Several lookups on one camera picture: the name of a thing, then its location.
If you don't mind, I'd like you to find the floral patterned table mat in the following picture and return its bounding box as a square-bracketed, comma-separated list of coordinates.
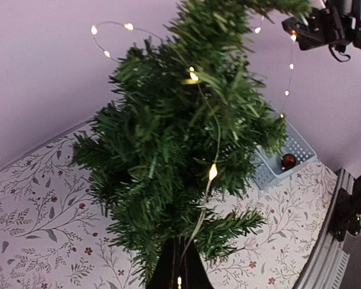
[0, 132, 337, 288]

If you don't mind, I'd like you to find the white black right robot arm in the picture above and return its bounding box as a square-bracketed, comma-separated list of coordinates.
[282, 1, 361, 63]

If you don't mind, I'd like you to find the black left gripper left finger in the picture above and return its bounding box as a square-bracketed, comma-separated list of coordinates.
[146, 238, 182, 289]

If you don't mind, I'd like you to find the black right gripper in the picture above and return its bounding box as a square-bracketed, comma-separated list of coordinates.
[282, 1, 357, 51]

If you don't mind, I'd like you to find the light blue plastic basket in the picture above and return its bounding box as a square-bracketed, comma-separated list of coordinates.
[252, 99, 316, 190]

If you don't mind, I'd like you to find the aluminium front rail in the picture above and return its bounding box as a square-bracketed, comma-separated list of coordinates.
[293, 168, 361, 288]

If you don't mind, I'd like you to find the dark red bauble ornament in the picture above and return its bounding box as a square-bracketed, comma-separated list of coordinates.
[281, 154, 297, 170]

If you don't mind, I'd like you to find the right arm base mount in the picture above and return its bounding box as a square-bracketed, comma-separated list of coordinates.
[329, 175, 361, 242]

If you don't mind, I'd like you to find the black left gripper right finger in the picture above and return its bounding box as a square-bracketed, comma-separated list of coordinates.
[182, 237, 213, 289]

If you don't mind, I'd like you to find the small green christmas tree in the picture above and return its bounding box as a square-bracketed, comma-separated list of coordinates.
[72, 1, 310, 286]

